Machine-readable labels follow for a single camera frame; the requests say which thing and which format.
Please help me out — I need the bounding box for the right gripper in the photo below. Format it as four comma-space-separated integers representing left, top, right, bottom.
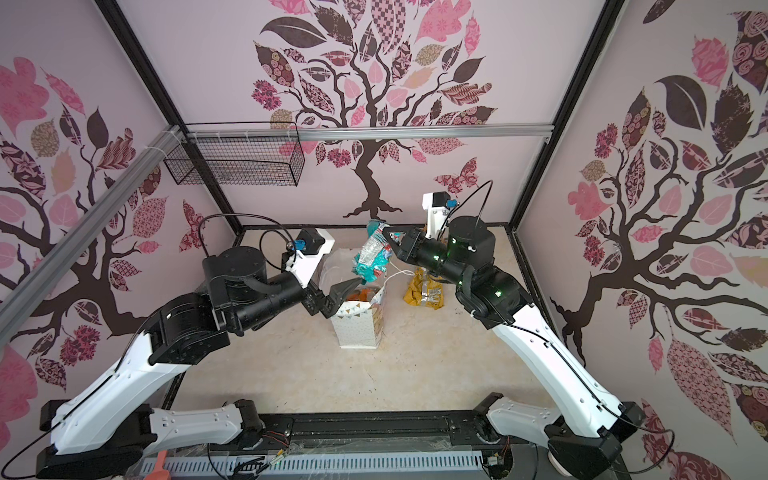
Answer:
384, 225, 471, 293

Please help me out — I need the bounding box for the white patterned paper bag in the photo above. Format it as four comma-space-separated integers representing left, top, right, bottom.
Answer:
319, 249, 414, 349

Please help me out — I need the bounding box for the teal snack packet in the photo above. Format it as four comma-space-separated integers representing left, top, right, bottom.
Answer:
353, 220, 392, 285

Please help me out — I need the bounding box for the yellow snack packet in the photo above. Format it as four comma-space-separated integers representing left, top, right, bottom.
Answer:
403, 268, 445, 310

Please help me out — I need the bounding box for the orange snack packet small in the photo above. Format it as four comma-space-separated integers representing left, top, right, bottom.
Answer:
347, 288, 379, 303

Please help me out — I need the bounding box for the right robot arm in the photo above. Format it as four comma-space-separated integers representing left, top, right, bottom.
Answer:
383, 216, 643, 479

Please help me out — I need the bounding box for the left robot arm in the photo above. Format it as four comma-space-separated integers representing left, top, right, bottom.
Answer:
35, 246, 362, 479

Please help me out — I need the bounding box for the pink plastic scoop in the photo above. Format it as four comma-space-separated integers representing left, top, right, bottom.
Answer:
145, 451, 171, 480

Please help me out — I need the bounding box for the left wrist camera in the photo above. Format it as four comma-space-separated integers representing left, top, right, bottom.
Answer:
285, 227, 335, 288

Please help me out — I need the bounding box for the black wire basket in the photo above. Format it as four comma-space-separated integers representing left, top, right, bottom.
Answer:
164, 120, 305, 187

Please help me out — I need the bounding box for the back aluminium rail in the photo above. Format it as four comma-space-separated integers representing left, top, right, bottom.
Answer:
186, 123, 554, 141

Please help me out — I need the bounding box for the aluminium rail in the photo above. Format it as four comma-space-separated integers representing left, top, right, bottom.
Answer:
186, 123, 554, 141
1, 125, 183, 345

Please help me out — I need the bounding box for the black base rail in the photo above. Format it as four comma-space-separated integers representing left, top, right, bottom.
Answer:
137, 409, 577, 480

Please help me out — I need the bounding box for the white slotted cable duct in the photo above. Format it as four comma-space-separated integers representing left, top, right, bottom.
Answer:
164, 451, 486, 479

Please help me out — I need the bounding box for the left aluminium rail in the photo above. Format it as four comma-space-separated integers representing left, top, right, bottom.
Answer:
1, 125, 183, 345

